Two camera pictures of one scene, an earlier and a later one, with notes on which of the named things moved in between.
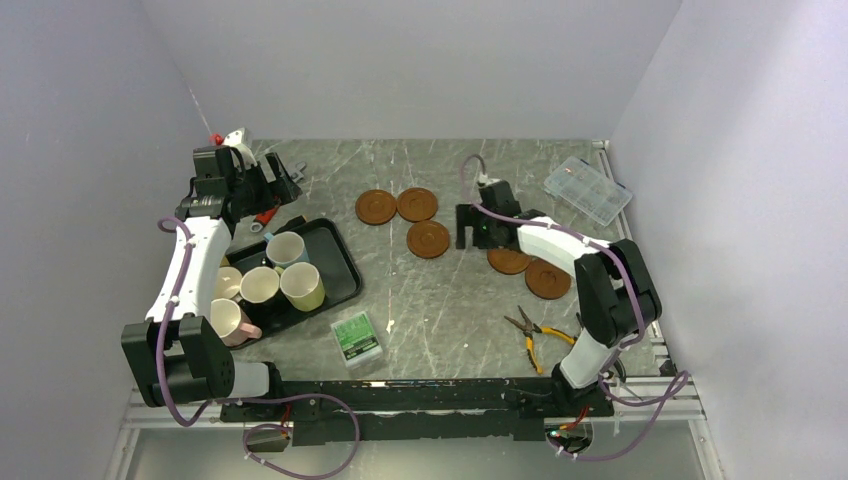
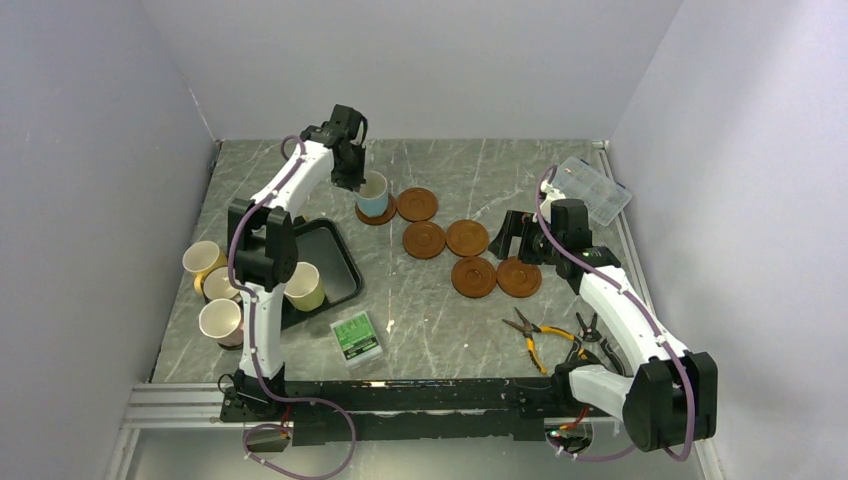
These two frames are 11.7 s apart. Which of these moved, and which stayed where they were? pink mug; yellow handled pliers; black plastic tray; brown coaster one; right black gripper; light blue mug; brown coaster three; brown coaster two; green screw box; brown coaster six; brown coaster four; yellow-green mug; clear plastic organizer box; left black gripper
Moved: right black gripper; left black gripper; brown coaster six; light blue mug; brown coaster four
Stayed: brown coaster three; yellow handled pliers; black plastic tray; brown coaster one; brown coaster two; green screw box; yellow-green mug; pink mug; clear plastic organizer box
